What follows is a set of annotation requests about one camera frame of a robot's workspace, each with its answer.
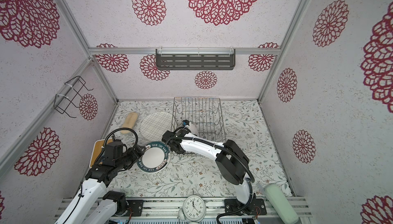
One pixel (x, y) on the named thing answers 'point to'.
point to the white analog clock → (193, 210)
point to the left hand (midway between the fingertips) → (142, 154)
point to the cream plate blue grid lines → (154, 125)
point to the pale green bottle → (279, 203)
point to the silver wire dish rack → (202, 116)
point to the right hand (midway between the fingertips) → (192, 137)
